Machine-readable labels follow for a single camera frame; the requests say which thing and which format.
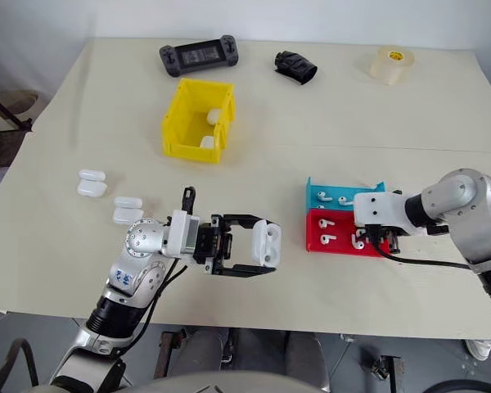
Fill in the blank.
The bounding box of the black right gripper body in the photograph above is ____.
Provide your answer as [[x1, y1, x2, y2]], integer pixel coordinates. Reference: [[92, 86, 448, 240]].
[[358, 223, 403, 249]]

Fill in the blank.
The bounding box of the rusty metal table leg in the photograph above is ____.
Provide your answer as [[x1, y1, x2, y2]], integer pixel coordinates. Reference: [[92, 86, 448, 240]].
[[154, 328, 188, 381]]

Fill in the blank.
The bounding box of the black stand with tan stool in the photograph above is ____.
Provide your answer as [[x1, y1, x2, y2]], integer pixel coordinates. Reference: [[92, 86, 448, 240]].
[[0, 83, 39, 169]]

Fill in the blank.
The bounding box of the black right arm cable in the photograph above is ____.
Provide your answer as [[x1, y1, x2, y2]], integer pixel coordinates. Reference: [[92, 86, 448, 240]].
[[373, 239, 475, 272]]

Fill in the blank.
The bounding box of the dark metal table leg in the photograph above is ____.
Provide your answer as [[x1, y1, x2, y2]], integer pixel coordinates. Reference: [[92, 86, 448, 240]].
[[371, 355, 405, 393]]

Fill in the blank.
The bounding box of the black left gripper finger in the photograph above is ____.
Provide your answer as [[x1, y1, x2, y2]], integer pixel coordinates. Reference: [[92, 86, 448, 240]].
[[222, 264, 278, 280], [222, 213, 268, 230]]

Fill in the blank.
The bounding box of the dark grey game controller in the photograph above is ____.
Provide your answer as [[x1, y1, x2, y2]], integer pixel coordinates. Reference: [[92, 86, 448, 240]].
[[159, 34, 239, 79]]

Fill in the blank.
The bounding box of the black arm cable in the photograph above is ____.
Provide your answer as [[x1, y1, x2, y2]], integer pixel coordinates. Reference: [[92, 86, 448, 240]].
[[116, 186, 198, 361], [373, 239, 475, 272]]

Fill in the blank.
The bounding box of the thick black hose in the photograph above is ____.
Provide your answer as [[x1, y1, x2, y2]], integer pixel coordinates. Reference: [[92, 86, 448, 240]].
[[0, 338, 40, 389], [428, 377, 491, 393]]

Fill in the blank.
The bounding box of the black rolled sleeve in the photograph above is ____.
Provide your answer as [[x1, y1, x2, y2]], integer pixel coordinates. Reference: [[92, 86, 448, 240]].
[[273, 49, 318, 87]]

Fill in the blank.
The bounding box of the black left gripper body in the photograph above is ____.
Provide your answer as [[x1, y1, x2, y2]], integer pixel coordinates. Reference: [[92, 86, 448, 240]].
[[193, 213, 235, 275]]

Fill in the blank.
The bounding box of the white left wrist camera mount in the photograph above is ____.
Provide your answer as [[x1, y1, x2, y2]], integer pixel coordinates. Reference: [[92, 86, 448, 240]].
[[161, 210, 201, 260]]

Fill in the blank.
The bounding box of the blue plastic tray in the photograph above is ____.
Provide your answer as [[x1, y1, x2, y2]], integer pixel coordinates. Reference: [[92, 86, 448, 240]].
[[304, 176, 388, 213]]

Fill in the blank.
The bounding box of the clear tape roll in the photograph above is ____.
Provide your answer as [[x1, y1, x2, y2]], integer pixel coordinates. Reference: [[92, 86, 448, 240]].
[[369, 45, 417, 86]]

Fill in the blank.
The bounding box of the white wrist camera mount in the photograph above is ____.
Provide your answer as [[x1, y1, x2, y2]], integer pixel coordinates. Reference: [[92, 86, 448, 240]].
[[353, 191, 411, 229], [161, 210, 201, 260]]

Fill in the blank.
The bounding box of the red plastic tray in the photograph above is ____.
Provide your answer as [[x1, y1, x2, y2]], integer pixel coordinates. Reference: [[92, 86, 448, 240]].
[[304, 208, 394, 259]]

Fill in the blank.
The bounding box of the yellow plastic bin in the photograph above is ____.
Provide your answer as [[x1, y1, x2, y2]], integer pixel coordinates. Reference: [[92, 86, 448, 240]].
[[161, 77, 236, 165]]

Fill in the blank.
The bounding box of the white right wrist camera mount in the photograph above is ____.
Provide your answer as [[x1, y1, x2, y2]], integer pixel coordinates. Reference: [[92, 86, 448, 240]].
[[353, 191, 411, 229]]

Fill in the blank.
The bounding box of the white shoe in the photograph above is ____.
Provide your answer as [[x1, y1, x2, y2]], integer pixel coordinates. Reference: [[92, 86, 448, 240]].
[[463, 338, 491, 362]]

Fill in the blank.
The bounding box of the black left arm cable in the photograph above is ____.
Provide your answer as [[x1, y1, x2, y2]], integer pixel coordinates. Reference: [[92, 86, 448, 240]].
[[116, 186, 198, 361]]

